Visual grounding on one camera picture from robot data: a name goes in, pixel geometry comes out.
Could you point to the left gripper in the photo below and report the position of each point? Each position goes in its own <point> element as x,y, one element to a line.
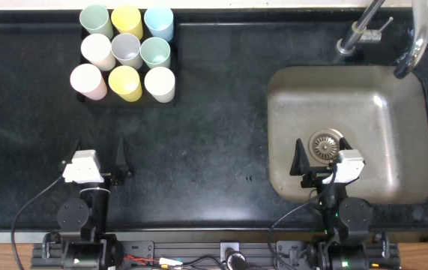
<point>113,179</point>

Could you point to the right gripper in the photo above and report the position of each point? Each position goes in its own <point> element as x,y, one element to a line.
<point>311,178</point>

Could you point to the pink cup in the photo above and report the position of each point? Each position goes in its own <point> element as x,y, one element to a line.
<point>86,80</point>

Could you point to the yellow cup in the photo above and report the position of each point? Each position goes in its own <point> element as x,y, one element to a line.
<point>125,18</point>
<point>123,80</point>

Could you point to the white cup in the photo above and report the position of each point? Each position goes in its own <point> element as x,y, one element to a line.
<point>159,82</point>
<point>95,48</point>

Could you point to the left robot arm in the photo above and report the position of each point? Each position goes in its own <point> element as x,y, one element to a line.
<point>73,215</point>

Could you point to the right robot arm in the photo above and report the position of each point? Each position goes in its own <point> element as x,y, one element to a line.
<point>355,215</point>

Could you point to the steel sink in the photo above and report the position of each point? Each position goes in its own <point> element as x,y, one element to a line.
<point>386,131</point>

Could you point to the grey cup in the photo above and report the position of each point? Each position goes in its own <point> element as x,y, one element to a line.
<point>125,48</point>

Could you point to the mint green cup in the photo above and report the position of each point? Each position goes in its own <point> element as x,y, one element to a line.
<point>95,18</point>
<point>155,52</point>

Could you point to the black tray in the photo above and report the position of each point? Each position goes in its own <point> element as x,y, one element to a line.
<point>174,56</point>

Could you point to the blue cup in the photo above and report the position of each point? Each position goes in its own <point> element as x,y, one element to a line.
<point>158,20</point>

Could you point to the steel tap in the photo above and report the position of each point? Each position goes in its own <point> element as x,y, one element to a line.
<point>421,37</point>

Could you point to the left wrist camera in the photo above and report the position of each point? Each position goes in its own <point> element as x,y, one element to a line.
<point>83,167</point>

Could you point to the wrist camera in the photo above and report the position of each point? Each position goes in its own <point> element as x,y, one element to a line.
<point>346,167</point>
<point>83,167</point>

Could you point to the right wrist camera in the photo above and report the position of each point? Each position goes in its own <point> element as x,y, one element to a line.
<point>346,167</point>

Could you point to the mounting rail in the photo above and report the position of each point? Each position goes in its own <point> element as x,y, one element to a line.
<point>191,251</point>

